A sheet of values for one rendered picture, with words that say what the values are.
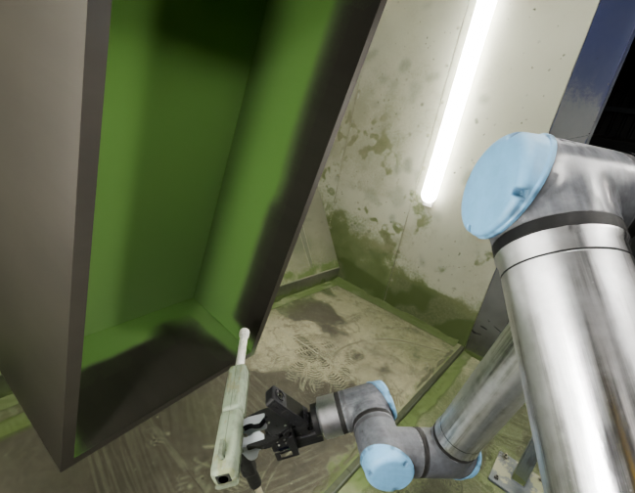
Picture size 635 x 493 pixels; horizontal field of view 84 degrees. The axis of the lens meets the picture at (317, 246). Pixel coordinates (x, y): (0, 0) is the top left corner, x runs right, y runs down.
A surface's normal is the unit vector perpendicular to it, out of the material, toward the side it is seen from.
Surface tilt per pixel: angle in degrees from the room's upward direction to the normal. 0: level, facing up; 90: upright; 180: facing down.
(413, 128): 90
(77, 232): 102
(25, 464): 0
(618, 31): 90
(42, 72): 90
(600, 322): 52
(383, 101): 90
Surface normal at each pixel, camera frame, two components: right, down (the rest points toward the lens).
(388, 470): 0.04, 0.34
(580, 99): -0.64, 0.14
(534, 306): -0.90, -0.22
